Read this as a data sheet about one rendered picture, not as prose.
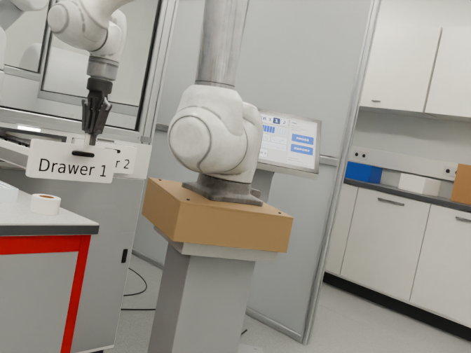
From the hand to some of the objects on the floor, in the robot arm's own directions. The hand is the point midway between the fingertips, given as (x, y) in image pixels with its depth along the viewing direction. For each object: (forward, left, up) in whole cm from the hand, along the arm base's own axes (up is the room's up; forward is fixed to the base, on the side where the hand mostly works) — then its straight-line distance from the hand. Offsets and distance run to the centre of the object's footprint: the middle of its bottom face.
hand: (89, 145), depth 161 cm
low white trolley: (-16, +42, -93) cm, 103 cm away
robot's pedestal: (-36, -30, -92) cm, 103 cm away
